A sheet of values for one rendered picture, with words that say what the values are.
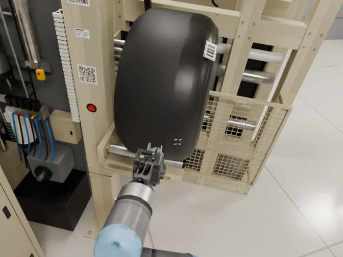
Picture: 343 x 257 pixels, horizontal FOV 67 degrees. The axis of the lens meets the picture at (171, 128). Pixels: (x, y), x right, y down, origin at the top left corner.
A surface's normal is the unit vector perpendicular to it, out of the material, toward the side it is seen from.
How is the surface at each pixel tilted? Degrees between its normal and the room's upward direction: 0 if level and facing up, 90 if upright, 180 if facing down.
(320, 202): 0
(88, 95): 90
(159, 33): 26
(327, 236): 0
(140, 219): 39
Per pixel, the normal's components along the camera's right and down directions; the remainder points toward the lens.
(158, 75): -0.09, 0.04
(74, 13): -0.19, 0.62
